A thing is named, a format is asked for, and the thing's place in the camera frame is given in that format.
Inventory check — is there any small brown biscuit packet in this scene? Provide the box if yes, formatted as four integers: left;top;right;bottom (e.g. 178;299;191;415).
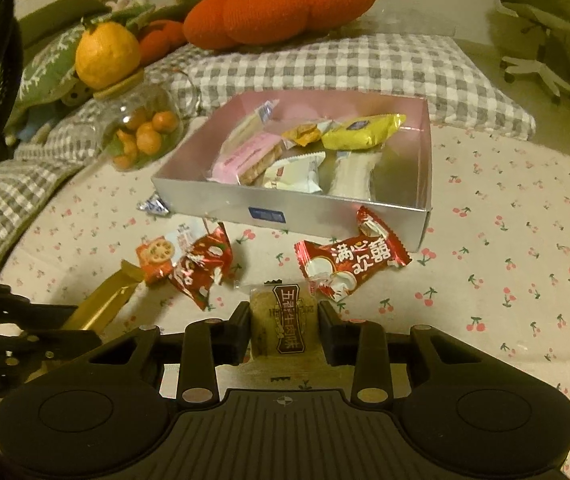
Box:
249;281;321;359

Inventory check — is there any red white candy packet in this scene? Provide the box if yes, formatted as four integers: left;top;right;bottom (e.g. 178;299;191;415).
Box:
294;206;411;302

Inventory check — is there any dark red candy packet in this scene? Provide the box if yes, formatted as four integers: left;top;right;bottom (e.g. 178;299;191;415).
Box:
168;222;233;311

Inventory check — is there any white orange lotus packet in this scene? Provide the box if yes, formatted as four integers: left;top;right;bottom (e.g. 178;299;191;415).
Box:
136;221;207;285

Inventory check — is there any gold foil snack packet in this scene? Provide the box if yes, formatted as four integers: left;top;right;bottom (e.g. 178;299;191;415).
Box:
61;260;144;334

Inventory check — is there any small blue silver candy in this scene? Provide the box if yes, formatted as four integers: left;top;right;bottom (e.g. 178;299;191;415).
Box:
136;193;171;218

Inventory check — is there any clear white cake packet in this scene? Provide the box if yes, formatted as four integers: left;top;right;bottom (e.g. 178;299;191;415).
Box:
328;150;383;202

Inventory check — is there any white cream snack packet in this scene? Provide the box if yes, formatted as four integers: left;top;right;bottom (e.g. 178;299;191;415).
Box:
262;152;325;194

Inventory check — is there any pink wafer packet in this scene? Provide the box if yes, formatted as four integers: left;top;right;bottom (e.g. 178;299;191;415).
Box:
208;132;284;185

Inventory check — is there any yellow cracker snack bag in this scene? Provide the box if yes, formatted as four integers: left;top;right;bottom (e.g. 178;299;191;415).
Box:
321;114;407;151

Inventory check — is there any small orange yellow packet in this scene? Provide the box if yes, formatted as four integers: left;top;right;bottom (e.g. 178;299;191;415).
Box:
282;120;334;148

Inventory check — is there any clear blue biscuit packet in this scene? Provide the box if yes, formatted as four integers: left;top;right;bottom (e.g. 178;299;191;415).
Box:
219;100;279;155

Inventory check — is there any grey checked blanket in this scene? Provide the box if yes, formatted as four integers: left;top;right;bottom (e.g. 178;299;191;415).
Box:
0;99;104;264

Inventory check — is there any cherry print tablecloth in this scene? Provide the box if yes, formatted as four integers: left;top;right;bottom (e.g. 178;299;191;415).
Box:
0;127;570;476

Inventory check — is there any silver pink tray box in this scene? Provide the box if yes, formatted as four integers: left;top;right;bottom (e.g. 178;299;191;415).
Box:
153;90;432;252

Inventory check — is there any glass teapot jar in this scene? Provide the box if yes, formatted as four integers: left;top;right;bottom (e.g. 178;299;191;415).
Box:
94;68;200;172

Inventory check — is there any grey checked pillow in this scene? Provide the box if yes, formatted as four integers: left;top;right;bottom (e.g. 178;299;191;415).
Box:
145;34;536;141

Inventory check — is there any monkey plush toy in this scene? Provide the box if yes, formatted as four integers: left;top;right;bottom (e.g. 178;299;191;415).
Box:
60;80;93;108

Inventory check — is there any large orange citrus fruit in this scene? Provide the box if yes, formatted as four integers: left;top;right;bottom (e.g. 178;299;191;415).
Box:
74;22;140;90

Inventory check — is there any small red plush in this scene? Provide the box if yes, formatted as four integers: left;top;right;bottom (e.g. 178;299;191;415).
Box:
137;20;186;66

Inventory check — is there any green embroidered cushion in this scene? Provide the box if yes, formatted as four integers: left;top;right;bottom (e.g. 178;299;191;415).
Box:
14;4;156;111

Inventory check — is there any red tomato plush cushion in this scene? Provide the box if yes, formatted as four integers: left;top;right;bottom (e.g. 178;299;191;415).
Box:
183;0;376;50

